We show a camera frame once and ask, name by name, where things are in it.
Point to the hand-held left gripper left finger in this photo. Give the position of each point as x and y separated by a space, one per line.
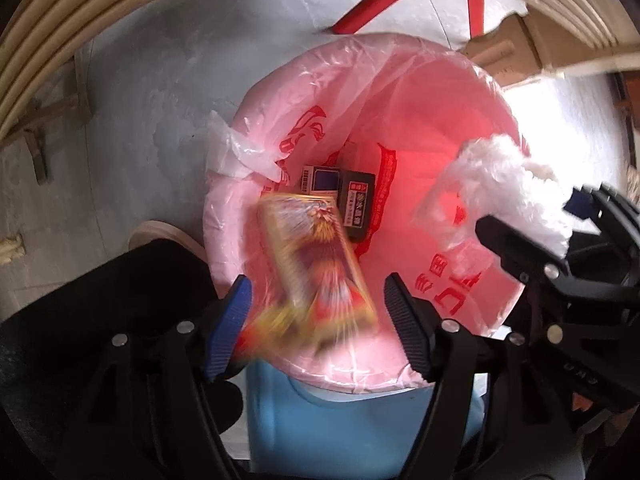
227 330

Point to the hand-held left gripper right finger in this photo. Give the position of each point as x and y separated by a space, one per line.
412 325

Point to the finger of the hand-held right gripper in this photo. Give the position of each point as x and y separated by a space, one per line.
577 202
520 250

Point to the clear plastic bag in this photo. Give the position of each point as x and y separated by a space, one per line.
505 185

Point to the red cigarette box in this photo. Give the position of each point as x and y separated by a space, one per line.
310 255

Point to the black box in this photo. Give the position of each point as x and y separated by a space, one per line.
356 205

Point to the pink lined trash bin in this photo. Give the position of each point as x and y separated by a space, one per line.
425 110

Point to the white and blue medicine box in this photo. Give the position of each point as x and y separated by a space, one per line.
322 180

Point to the beige slipper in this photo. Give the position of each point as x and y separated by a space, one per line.
160 230

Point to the red plastic stool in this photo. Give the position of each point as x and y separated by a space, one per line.
380 5

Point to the cream wooden coffee table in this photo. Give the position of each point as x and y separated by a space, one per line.
50 20

